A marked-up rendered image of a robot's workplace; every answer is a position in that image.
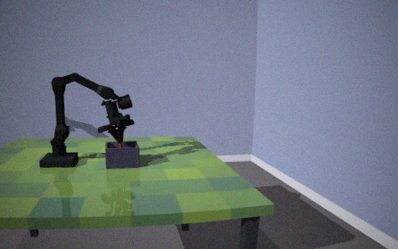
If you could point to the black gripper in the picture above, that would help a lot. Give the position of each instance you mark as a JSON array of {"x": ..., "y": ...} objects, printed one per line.
[{"x": 111, "y": 128}]

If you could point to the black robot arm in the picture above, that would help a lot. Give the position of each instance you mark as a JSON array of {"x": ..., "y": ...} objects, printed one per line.
[{"x": 62, "y": 131}]

